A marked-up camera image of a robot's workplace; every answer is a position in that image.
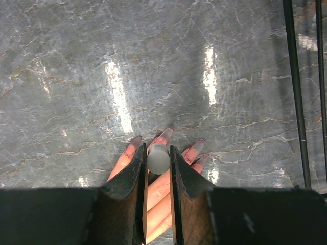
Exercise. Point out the black wire dish rack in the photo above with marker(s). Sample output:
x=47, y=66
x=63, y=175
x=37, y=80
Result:
x=295, y=75

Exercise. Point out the white nail polish brush cap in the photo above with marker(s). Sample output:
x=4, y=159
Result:
x=158, y=159

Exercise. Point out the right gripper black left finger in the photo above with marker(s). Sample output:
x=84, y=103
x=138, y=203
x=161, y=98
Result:
x=114, y=213

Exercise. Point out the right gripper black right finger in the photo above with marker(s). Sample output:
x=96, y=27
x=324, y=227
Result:
x=203, y=213

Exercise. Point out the person's bare hand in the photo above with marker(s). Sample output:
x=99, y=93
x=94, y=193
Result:
x=159, y=217

